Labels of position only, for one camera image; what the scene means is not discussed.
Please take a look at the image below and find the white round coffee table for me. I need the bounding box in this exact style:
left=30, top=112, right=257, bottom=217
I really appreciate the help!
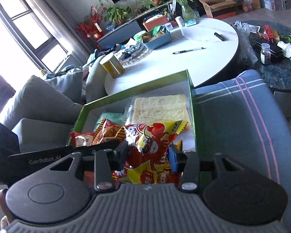
left=104, top=17, right=239, bottom=95

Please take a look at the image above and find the red flower decoration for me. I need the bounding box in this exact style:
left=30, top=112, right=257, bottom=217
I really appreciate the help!
left=75, top=4, right=107, bottom=40

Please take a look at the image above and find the person's left hand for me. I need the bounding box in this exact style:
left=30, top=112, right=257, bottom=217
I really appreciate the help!
left=0, top=216, right=10, bottom=229

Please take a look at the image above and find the glass jar with lid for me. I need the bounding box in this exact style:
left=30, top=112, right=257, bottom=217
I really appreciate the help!
left=260, top=43, right=271, bottom=65

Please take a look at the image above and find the black pen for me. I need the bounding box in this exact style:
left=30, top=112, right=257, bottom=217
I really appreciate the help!
left=173, top=47, right=206, bottom=55

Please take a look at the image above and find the orange red box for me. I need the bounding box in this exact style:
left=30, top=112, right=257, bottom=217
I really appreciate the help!
left=143, top=15, right=169, bottom=31

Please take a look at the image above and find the open cardboard box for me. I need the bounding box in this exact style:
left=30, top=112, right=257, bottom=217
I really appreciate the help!
left=199, top=0, right=236, bottom=19

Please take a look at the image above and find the green cardboard box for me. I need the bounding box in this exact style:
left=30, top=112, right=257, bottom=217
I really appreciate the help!
left=67, top=69, right=199, bottom=183

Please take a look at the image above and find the brown snack bag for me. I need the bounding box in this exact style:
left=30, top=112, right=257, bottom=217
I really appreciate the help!
left=91, top=118, right=126, bottom=145

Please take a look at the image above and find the yellow can with white lid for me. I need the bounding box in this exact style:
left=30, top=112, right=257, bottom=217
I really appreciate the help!
left=100, top=53, right=125, bottom=79

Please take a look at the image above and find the grey sofa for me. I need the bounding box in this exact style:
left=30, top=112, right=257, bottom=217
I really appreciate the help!
left=0, top=54, right=107, bottom=153

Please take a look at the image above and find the light green snack bag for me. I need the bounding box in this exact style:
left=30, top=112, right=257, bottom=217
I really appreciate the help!
left=94, top=112, right=127, bottom=130

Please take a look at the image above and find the clear storage bin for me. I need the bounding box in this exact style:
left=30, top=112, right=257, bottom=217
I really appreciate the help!
left=260, top=0, right=286, bottom=11

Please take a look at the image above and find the yellow cracker sandwich pack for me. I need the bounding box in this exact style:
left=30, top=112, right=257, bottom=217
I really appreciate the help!
left=126, top=94, right=190, bottom=125

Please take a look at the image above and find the light blue tray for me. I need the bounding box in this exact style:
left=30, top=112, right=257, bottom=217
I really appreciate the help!
left=141, top=30, right=172, bottom=50

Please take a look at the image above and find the dark round marble table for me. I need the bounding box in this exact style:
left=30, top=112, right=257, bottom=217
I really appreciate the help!
left=232, top=20, right=291, bottom=92

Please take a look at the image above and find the red yellow crayfish snack bag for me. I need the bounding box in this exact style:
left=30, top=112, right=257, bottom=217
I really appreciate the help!
left=112, top=120, right=188, bottom=186

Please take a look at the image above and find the large red snack bag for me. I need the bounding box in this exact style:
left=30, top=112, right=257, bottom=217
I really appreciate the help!
left=70, top=131, right=95, bottom=148

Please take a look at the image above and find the black marker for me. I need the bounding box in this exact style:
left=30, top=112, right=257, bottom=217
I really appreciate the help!
left=214, top=33, right=225, bottom=41

